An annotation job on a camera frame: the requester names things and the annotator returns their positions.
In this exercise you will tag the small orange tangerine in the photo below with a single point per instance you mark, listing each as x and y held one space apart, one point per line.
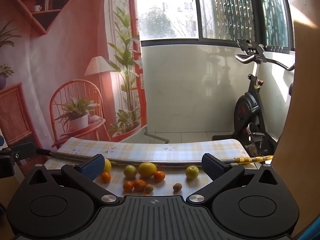
105 177
139 184
128 186
159 176

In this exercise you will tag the yellow-green round fruit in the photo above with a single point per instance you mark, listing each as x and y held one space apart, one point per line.
130 171
192 172

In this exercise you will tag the window with dark frame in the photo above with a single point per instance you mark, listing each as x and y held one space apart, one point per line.
175 7

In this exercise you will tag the grey metal stand foot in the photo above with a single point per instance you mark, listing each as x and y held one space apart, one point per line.
157 137

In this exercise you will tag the tan wooden board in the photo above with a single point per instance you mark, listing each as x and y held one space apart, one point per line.
305 80

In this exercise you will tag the telescopic metal pole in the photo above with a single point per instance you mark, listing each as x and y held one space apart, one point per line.
175 164

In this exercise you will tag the printed room backdrop cloth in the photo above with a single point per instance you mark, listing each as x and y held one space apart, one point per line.
75 55

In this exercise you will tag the black exercise bike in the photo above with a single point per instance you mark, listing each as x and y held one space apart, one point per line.
246 110

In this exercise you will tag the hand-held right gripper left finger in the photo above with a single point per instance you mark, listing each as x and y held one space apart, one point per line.
92 168

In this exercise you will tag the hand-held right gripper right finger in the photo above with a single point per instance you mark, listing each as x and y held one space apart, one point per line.
212 167

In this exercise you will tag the yellow checked floral tablecloth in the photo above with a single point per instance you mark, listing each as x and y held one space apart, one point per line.
162 152

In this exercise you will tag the large yellow lemon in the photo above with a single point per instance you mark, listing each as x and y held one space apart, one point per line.
147 169

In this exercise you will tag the brown kiwi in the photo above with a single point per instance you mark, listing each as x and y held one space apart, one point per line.
177 187
149 188

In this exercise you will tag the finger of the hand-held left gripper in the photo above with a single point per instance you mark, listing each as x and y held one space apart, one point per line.
23 150

